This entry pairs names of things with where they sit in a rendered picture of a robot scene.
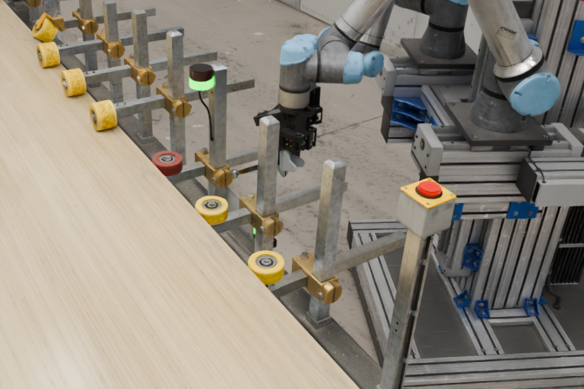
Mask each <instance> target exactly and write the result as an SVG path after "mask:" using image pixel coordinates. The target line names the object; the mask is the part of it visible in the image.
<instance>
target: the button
mask: <svg viewBox="0 0 584 389"><path fill-rule="evenodd" d="M418 191H419V192H420V193H421V194H423V195H426V196H431V197H432V196H437V195H439V194H440V193H441V187H440V186H439V185H438V184H437V183H435V182H433V181H422V182H420V183H419V184H418Z"/></svg>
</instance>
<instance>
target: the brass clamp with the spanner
mask: <svg viewBox="0 0 584 389"><path fill-rule="evenodd" d="M201 152H202V151H199V152H195V162H202V163H203V164H204V165H205V175H204V177H205V178H206V179H207V180H208V181H209V182H210V183H211V184H212V185H213V186H216V185H218V186H219V187H220V188H225V187H227V186H228V185H229V184H230V183H231V182H232V181H233V175H232V173H231V172H230V171H229V165H228V164H227V163H226V166H225V167H221V168H216V169H214V168H213V167H212V166H211V165H210V164H209V153H208V154H206V155H203V154H202V153H201Z"/></svg>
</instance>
